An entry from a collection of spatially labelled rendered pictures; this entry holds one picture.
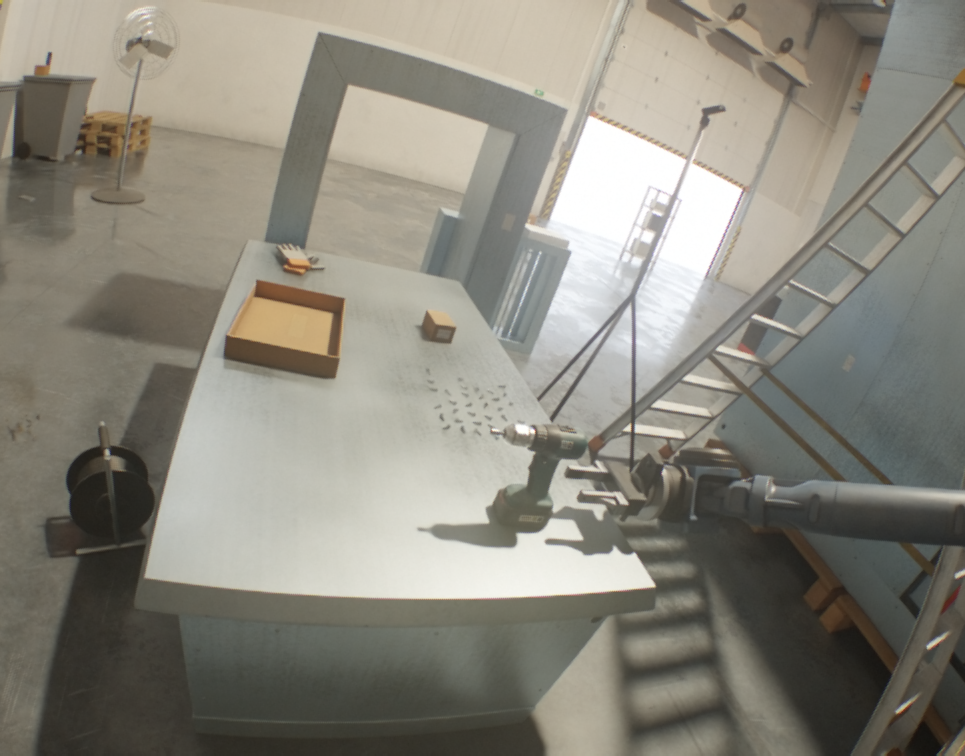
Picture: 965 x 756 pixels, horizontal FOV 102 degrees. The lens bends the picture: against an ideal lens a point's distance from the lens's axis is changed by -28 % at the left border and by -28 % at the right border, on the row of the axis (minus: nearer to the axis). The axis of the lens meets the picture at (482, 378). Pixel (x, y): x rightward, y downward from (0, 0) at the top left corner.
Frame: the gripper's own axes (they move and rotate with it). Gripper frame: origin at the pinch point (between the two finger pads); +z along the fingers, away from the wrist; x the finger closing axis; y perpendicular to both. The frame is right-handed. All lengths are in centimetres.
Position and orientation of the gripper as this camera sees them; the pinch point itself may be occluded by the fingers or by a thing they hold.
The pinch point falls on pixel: (580, 484)
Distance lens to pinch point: 115.8
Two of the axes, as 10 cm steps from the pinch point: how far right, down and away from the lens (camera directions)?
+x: -2.2, -5.0, 8.4
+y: -3.2, 8.5, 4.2
